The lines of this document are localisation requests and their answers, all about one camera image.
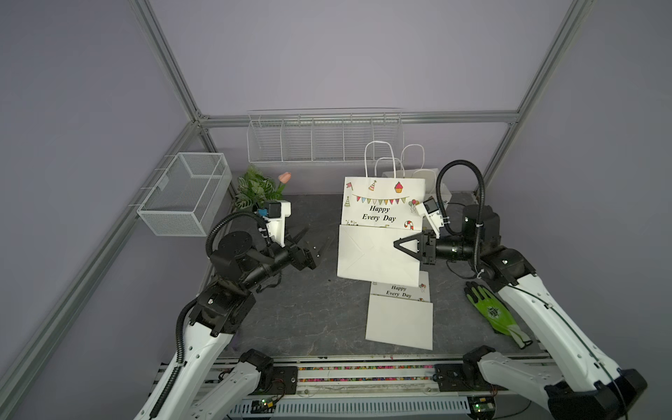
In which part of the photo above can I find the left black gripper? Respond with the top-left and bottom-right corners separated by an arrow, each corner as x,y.
241,220 -> 334,291

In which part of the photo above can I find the white party paper bag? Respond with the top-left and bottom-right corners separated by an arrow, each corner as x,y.
365,271 -> 433,350

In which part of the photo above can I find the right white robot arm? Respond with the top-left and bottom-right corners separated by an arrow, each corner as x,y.
409,199 -> 648,419

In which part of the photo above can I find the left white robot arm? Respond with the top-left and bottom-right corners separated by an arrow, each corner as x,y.
137,220 -> 334,419

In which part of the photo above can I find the pink artificial tulip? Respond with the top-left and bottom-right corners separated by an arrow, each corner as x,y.
278,171 -> 292,184

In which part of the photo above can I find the green artificial plant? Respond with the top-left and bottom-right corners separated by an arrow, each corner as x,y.
236,164 -> 285,210

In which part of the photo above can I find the green black work glove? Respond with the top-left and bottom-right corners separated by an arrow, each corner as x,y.
464,282 -> 533,349

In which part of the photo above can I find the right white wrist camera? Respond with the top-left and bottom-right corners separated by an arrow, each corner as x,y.
415,196 -> 445,239

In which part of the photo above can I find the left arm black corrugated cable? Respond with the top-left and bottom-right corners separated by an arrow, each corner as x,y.
205,211 -> 271,258

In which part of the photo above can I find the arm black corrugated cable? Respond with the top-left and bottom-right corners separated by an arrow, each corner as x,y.
205,211 -> 271,258
436,159 -> 488,274

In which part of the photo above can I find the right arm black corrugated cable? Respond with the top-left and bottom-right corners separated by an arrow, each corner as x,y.
436,159 -> 488,274

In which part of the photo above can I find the white wire wall shelf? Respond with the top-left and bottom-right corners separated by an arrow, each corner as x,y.
247,108 -> 405,164

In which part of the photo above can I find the white wire mesh basket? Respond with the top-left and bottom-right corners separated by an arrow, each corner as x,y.
136,152 -> 232,237

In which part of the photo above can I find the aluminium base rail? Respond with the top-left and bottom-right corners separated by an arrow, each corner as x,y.
193,356 -> 584,420

